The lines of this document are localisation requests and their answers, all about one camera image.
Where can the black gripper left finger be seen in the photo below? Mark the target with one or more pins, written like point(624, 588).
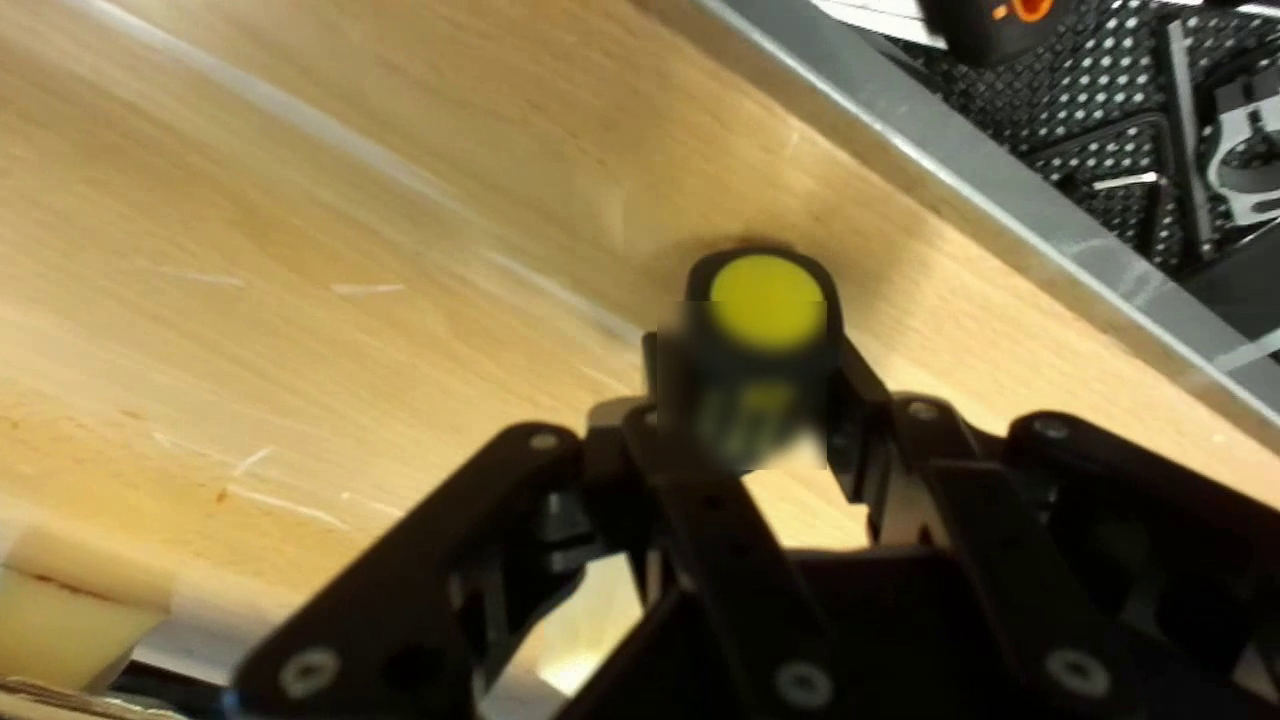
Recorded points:
point(427, 623)

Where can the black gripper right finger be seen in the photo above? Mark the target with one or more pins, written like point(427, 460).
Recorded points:
point(1104, 577)

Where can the black yellow stubby screwdriver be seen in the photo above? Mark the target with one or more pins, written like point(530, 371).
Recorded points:
point(763, 342)

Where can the open metal drawer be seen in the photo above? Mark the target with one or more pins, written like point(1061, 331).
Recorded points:
point(1072, 191)

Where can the small translucent white cup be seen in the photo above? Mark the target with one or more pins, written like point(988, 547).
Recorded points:
point(72, 615)

